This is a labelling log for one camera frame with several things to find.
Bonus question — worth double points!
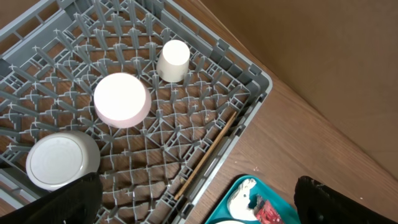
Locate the white napkin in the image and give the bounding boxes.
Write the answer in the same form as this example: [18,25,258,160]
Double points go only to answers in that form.
[227,179,257,221]

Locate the grey small saucer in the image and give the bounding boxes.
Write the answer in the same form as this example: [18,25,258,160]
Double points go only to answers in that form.
[25,131,100,191]

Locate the wooden chopstick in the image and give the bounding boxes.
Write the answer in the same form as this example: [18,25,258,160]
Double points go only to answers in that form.
[174,111,238,201]

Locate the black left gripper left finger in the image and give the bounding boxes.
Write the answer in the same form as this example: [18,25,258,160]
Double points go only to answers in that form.
[1,172,103,224]

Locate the red snack wrapper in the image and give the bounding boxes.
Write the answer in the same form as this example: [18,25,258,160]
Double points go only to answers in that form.
[254,195,284,224]

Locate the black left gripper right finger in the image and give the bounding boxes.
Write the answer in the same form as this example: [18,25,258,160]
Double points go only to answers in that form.
[294,175,397,224]

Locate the teal plastic tray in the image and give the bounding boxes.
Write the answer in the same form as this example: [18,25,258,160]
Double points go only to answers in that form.
[205,175,300,224]

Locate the cream cup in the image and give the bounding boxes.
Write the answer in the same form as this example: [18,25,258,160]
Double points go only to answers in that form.
[156,40,190,83]

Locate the grey dishwasher rack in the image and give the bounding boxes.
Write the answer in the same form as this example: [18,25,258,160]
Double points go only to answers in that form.
[1,0,272,223]

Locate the large white plate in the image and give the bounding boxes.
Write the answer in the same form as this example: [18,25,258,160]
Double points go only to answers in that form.
[215,220,245,224]

